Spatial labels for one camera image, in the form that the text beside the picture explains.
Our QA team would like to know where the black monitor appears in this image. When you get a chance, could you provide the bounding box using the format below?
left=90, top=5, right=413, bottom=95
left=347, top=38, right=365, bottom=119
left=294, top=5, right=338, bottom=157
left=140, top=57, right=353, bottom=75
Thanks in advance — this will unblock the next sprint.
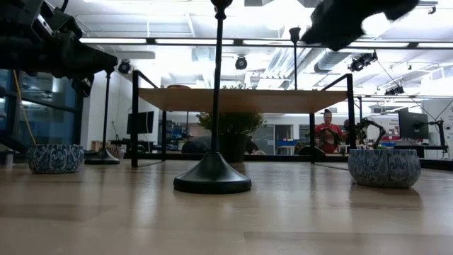
left=126, top=110, right=156, bottom=135
left=397, top=108, right=430, bottom=141

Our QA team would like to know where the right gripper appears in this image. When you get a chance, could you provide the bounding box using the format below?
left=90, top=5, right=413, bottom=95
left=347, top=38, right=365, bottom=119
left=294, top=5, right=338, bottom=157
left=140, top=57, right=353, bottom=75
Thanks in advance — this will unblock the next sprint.
left=300, top=0, right=420, bottom=52

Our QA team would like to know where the black metal table frame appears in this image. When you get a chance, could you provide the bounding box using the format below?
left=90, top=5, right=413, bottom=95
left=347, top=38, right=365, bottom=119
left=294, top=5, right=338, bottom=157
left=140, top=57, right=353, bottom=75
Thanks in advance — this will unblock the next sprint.
left=83, top=151, right=453, bottom=171

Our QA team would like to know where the green potted plant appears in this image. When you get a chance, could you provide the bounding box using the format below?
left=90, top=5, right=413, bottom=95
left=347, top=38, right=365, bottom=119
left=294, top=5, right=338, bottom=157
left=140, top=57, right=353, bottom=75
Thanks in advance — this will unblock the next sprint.
left=196, top=83, right=266, bottom=164

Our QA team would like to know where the yellow cable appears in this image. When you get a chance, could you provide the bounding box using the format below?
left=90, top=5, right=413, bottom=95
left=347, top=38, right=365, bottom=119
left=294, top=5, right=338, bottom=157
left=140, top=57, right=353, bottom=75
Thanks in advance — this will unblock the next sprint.
left=12, top=69, right=38, bottom=145

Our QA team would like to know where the black ceiling light cluster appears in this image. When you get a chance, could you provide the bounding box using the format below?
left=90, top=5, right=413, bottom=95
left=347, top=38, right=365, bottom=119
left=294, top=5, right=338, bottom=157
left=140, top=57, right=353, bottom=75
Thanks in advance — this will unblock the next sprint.
left=384, top=84, right=406, bottom=96
left=348, top=50, right=379, bottom=73

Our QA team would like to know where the tall black candlestick holder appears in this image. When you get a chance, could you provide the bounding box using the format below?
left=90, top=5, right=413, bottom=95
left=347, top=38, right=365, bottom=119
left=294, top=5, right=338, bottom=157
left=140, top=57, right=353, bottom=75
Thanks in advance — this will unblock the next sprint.
left=84, top=69, right=122, bottom=166

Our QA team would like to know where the long ceiling light strip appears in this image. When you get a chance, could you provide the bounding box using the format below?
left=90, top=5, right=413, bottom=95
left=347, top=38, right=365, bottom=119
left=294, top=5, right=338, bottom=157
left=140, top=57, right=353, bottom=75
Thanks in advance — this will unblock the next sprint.
left=79, top=36, right=453, bottom=50

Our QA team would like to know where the blue patterned candle tin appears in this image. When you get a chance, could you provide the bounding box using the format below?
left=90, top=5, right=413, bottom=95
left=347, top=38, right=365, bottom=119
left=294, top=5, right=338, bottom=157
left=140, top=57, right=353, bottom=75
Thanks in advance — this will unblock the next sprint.
left=347, top=148, right=422, bottom=189
left=26, top=143, right=85, bottom=174

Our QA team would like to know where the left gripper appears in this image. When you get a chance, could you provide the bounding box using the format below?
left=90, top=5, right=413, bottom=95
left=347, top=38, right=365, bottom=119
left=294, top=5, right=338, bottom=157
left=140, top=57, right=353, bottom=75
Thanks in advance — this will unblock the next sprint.
left=0, top=0, right=119, bottom=98

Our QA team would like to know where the wooden shelf with black legs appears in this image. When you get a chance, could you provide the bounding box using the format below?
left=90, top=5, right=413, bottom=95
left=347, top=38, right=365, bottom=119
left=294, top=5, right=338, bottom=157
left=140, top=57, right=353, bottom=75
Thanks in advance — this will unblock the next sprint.
left=130, top=69, right=357, bottom=171

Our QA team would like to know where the small white cylinder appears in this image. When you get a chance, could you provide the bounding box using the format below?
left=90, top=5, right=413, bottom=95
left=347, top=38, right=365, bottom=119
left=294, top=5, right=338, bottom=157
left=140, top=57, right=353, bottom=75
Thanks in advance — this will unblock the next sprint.
left=3, top=151, right=16, bottom=169

